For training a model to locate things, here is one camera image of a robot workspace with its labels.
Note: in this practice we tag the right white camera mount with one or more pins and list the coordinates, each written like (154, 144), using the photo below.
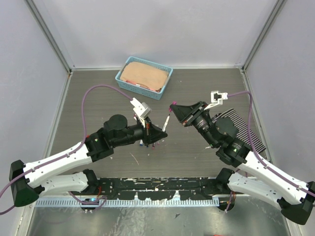
(217, 99)

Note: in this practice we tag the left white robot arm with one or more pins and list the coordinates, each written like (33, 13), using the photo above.
(29, 181)

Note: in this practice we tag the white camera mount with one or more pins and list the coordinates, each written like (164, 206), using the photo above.
(141, 110)
(217, 99)

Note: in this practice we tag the blue slotted cable duct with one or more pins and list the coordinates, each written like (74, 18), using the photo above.
(176, 202)

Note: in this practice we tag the black white striped cloth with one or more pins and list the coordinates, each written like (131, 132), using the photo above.
(241, 125)

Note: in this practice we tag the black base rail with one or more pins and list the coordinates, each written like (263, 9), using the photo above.
(163, 188)

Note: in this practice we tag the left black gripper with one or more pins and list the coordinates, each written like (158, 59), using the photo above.
(152, 133)

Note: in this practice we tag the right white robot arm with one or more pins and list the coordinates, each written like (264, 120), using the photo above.
(294, 198)

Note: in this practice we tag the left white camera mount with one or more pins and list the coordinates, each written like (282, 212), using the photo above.
(141, 110)

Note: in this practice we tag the blue plastic basket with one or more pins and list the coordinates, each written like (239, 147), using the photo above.
(138, 89)

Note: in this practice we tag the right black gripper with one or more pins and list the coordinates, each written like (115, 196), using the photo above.
(183, 112)

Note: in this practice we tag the white pen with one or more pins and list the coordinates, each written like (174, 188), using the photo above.
(164, 126)

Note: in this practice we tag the peach folded towel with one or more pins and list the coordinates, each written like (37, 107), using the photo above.
(146, 76)

